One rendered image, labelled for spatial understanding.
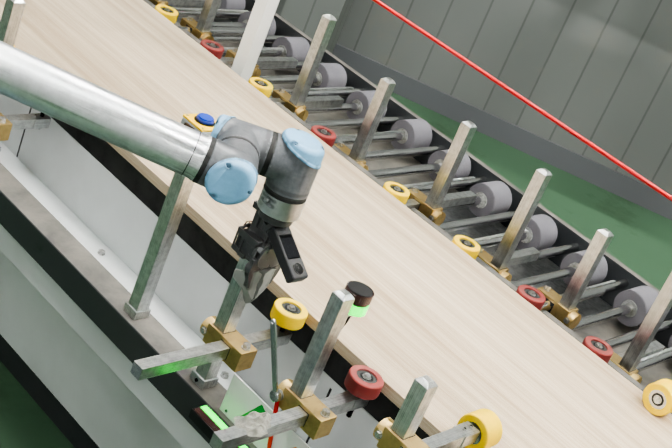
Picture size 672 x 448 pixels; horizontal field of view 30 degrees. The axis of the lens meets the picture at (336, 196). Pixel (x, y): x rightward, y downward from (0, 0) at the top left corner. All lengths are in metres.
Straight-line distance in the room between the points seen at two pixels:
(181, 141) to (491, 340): 1.11
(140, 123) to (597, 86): 4.91
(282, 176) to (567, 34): 4.60
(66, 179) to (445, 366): 1.21
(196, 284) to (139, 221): 0.25
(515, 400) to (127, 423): 1.08
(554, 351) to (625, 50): 3.90
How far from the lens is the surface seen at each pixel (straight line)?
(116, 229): 3.33
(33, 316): 3.68
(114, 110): 2.25
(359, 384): 2.67
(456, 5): 6.93
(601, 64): 6.92
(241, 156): 2.27
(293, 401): 2.61
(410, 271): 3.19
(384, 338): 2.87
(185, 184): 2.79
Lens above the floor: 2.30
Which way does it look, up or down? 24 degrees down
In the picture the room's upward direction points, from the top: 23 degrees clockwise
